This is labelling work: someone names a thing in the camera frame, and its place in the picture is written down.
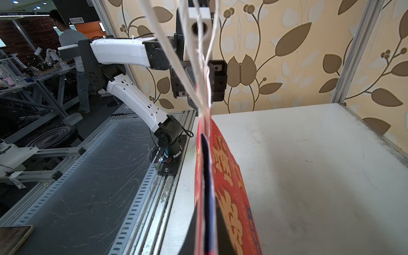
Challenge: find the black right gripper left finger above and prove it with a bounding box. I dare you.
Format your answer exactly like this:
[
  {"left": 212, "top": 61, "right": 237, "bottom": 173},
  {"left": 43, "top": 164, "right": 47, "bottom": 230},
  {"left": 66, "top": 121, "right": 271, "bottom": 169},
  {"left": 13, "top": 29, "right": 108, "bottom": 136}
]
[{"left": 178, "top": 213, "right": 197, "bottom": 255}]

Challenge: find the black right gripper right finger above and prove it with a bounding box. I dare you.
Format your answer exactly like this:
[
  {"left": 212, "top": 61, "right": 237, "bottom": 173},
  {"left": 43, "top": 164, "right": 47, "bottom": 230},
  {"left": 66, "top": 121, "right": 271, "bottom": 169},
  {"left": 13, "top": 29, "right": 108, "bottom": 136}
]
[{"left": 216, "top": 199, "right": 236, "bottom": 255}]

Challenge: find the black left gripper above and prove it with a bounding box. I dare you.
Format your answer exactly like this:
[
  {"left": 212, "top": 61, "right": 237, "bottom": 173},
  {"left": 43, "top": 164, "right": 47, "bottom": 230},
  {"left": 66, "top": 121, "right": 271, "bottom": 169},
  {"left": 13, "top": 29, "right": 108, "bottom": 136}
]
[{"left": 169, "top": 58, "right": 228, "bottom": 111}]

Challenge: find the red paper bag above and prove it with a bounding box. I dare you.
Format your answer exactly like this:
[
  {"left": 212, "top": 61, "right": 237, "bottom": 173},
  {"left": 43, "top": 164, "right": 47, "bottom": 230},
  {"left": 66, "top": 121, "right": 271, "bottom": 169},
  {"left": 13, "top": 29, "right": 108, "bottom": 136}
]
[{"left": 138, "top": 0, "right": 264, "bottom": 255}]

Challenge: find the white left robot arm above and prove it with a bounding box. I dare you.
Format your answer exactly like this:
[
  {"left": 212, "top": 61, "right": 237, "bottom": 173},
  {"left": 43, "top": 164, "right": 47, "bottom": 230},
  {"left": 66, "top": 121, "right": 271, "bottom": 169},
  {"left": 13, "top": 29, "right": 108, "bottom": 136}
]
[{"left": 58, "top": 36, "right": 192, "bottom": 176}]

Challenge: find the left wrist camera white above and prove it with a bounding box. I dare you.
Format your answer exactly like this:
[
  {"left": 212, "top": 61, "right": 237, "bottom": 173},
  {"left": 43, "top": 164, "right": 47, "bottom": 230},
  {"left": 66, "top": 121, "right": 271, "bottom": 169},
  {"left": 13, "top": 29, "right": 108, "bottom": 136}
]
[{"left": 183, "top": 6, "right": 214, "bottom": 63}]

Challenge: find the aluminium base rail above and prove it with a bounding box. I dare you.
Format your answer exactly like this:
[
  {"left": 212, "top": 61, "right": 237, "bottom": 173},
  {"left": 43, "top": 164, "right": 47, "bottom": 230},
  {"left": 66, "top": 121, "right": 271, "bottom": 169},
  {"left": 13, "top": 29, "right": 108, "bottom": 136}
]
[{"left": 108, "top": 109, "right": 197, "bottom": 255}]

